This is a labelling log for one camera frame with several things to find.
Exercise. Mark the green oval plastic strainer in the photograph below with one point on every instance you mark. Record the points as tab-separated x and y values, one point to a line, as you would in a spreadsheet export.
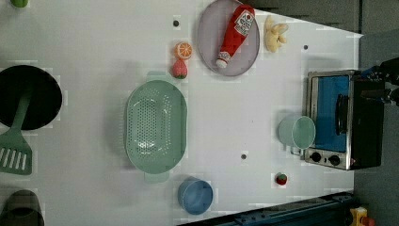
155	131

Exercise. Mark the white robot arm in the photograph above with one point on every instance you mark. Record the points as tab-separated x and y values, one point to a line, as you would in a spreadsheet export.
386	72

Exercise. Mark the pink strawberry toy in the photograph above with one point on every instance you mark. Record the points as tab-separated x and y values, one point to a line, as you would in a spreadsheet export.
179	69

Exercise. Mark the orange slice toy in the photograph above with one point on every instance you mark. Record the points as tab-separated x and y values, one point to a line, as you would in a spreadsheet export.
183	50

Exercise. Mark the blue plastic cup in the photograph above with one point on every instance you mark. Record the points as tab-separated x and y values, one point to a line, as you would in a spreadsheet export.
195	196

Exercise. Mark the grey round plate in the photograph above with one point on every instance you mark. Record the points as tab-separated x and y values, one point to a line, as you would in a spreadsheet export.
212	26

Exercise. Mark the light green mug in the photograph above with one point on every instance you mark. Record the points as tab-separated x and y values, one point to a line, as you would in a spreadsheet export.
297	132

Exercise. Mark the red ketchup bottle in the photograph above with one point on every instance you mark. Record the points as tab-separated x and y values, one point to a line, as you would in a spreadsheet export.
236	32

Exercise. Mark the silver black toaster oven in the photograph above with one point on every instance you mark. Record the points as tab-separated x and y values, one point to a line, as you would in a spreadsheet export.
349	127

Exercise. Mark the black round pan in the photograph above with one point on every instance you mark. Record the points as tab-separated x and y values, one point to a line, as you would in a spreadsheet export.
45	101

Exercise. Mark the green slotted spatula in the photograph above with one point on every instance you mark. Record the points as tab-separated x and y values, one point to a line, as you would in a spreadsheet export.
16	154

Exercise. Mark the yellow red object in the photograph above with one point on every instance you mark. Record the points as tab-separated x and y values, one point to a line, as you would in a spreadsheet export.
361	218

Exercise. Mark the dark grey cup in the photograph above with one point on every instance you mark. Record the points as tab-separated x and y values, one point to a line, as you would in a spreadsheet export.
22	208

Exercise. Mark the green round toy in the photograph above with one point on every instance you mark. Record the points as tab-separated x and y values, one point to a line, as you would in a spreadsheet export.
19	3

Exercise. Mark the blue metal table frame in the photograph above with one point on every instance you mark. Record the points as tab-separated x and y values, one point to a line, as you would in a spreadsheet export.
329	210

